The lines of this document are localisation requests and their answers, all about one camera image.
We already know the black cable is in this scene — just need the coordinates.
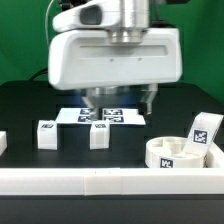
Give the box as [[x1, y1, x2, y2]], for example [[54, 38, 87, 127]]
[[28, 67, 50, 82]]

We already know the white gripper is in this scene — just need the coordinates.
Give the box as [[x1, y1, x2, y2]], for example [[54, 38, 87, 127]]
[[48, 28, 182, 121]]

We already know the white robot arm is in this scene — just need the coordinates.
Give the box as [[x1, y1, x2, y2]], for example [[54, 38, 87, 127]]
[[48, 0, 182, 120]]

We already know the white cable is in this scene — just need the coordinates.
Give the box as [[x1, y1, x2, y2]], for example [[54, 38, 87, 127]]
[[44, 0, 56, 51]]

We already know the white U-shaped fence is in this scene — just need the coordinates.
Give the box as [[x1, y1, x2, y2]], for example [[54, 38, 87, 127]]
[[0, 130, 224, 197]]

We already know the white round stool seat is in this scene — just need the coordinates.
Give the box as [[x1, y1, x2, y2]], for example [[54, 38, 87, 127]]
[[145, 136, 205, 168]]

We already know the white marker sheet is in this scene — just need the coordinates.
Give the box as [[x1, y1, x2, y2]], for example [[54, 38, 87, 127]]
[[56, 108, 146, 125]]

